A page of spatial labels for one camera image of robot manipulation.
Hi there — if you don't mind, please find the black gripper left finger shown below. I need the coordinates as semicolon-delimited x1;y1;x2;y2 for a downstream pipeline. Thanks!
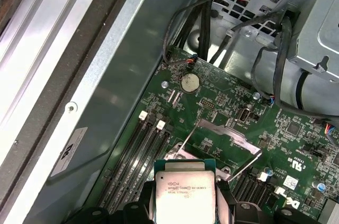
76;180;156;224

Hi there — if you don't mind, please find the silver internal USB port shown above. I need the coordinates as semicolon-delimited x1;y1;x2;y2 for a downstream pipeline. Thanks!
236;107;251;124

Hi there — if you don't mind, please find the silver drive cage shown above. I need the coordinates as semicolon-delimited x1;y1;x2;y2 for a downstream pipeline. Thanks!
275;0;339;111

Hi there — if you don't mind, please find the white case label sticker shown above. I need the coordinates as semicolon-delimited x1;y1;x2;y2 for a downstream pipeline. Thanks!
49;127;88;179

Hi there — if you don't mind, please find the wire locking lever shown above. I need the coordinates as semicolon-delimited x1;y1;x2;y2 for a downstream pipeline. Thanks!
228;153;263;182

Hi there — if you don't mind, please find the silver CPU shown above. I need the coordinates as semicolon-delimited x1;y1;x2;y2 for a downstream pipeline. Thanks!
153;158;217;224

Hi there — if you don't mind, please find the green motherboard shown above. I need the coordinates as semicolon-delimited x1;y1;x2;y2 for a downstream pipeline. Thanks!
87;45;339;224

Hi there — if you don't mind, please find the black PC case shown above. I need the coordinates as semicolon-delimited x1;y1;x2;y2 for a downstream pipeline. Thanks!
0;0;339;224

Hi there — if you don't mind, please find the black sleeved cable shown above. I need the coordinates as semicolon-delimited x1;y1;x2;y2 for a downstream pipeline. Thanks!
250;9;295;108

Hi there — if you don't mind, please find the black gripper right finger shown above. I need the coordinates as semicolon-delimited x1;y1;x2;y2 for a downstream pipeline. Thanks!
216;180;296;224

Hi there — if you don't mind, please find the metal socket cover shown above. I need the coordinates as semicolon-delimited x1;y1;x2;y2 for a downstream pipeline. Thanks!
173;118;263;182

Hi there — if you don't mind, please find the black wire bundle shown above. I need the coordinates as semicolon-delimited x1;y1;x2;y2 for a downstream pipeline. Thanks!
195;0;221;60

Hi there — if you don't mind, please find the round coin battery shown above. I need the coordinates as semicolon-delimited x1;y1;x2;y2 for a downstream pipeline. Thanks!
180;73;200;93

